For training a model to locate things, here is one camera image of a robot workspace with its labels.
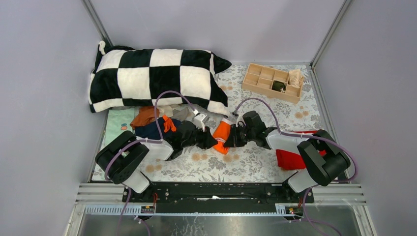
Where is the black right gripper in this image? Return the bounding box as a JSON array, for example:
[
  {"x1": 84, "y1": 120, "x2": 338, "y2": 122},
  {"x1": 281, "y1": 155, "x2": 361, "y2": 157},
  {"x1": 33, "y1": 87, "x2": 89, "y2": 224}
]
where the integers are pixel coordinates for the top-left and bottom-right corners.
[{"x1": 224, "y1": 124, "x2": 255, "y2": 148}]

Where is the black white checkered pillow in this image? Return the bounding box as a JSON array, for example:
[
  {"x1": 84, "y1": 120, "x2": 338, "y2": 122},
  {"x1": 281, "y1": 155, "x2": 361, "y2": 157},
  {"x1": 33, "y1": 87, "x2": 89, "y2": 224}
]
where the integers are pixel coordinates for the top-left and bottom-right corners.
[{"x1": 88, "y1": 41, "x2": 232, "y2": 116}]

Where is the grey garment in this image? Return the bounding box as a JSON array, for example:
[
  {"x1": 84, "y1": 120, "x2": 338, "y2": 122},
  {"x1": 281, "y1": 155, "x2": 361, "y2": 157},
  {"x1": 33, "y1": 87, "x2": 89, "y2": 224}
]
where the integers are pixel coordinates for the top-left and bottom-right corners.
[{"x1": 171, "y1": 108, "x2": 190, "y2": 121}]

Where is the perforated metal cable tray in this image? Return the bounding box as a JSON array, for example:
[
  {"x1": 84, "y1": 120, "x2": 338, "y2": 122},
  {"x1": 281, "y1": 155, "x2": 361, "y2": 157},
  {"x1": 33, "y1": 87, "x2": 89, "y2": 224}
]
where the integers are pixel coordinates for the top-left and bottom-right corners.
[{"x1": 85, "y1": 205, "x2": 301, "y2": 217}]

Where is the cream beige garment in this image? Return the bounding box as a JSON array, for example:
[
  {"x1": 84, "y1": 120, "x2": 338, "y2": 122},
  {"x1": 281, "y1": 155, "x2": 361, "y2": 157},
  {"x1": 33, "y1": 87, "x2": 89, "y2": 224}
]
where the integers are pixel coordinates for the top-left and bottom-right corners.
[{"x1": 157, "y1": 104, "x2": 180, "y2": 118}]

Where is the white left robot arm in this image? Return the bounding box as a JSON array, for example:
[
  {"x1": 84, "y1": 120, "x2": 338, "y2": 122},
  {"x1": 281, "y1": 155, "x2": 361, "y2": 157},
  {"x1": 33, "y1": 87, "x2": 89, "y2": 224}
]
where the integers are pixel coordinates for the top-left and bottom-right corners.
[{"x1": 95, "y1": 121, "x2": 218, "y2": 202}]

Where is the orange underwear white trim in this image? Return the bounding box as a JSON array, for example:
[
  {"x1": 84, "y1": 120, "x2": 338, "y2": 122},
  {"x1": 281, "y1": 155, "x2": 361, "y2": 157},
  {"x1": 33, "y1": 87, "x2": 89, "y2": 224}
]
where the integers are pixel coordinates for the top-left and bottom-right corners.
[{"x1": 212, "y1": 118, "x2": 232, "y2": 154}]

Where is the rolled beige garment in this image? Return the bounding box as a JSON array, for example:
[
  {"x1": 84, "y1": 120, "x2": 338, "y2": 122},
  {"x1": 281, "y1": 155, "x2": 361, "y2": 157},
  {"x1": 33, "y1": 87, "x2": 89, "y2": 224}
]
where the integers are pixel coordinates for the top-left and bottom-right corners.
[{"x1": 288, "y1": 69, "x2": 304, "y2": 89}]

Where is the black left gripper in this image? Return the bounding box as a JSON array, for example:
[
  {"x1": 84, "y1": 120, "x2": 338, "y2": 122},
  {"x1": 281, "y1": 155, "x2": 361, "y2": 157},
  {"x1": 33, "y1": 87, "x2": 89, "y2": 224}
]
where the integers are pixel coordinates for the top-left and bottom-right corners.
[{"x1": 181, "y1": 124, "x2": 218, "y2": 150}]

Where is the mint green printed cloth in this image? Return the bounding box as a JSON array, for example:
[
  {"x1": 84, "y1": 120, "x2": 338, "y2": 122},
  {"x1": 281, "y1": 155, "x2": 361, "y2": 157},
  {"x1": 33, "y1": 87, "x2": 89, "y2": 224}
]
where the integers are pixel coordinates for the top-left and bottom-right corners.
[{"x1": 102, "y1": 108, "x2": 135, "y2": 147}]

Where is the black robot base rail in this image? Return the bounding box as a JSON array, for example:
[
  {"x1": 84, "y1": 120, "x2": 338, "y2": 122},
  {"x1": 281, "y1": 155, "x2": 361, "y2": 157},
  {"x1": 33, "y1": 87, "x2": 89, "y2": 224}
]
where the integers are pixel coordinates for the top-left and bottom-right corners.
[{"x1": 122, "y1": 181, "x2": 314, "y2": 211}]

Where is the rust brown garment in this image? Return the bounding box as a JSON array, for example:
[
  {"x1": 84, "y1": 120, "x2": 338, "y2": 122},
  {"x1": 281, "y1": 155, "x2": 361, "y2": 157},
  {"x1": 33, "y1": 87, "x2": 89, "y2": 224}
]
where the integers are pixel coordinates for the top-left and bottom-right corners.
[{"x1": 130, "y1": 106, "x2": 155, "y2": 129}]

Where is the rolled dark green garment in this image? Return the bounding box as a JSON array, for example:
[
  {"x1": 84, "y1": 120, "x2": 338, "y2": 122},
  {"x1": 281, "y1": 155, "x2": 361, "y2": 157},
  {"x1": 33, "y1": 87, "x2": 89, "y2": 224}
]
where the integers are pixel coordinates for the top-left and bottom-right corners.
[{"x1": 271, "y1": 80, "x2": 287, "y2": 93}]

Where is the floral bed sheet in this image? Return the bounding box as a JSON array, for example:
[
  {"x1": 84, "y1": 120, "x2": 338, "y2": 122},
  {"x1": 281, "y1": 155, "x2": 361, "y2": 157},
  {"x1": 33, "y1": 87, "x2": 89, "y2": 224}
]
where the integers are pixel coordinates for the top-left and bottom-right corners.
[{"x1": 139, "y1": 65, "x2": 325, "y2": 182}]

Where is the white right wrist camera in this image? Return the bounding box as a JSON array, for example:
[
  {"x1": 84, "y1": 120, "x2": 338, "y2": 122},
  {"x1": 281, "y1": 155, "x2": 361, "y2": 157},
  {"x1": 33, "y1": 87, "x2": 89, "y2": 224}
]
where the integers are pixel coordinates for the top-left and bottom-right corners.
[{"x1": 236, "y1": 114, "x2": 246, "y2": 126}]

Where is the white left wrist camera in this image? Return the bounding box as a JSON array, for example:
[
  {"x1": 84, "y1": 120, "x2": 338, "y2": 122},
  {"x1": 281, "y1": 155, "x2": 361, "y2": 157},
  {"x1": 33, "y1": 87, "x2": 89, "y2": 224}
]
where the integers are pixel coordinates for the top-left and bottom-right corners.
[{"x1": 193, "y1": 113, "x2": 208, "y2": 131}]

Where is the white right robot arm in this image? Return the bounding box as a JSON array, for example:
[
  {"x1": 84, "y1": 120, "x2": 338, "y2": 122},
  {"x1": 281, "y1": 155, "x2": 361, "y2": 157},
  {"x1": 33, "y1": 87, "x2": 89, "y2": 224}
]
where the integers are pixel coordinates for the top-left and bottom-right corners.
[{"x1": 223, "y1": 111, "x2": 351, "y2": 203}]

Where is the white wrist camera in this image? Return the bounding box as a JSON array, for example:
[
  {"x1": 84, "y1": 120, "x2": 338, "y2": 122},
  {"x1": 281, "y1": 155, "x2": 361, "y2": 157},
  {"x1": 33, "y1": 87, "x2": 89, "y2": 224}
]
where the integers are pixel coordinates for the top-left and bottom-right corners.
[
  {"x1": 236, "y1": 114, "x2": 246, "y2": 126},
  {"x1": 193, "y1": 113, "x2": 208, "y2": 131}
]

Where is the red folded cloth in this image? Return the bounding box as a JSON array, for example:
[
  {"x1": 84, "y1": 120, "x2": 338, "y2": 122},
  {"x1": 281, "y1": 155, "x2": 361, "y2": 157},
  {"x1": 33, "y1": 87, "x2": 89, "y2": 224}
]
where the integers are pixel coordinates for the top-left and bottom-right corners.
[{"x1": 276, "y1": 133, "x2": 306, "y2": 171}]

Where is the wooden compartment organizer box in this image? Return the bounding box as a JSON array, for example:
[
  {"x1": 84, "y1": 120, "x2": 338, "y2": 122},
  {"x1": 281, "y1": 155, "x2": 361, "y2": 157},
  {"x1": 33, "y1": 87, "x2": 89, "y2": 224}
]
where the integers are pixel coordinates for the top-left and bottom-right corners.
[{"x1": 241, "y1": 63, "x2": 305, "y2": 104}]

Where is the navy underwear orange trim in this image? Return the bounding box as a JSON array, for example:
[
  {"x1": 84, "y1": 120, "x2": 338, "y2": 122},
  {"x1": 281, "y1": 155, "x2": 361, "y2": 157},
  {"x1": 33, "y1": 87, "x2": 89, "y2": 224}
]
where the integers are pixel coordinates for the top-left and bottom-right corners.
[{"x1": 134, "y1": 116, "x2": 182, "y2": 140}]

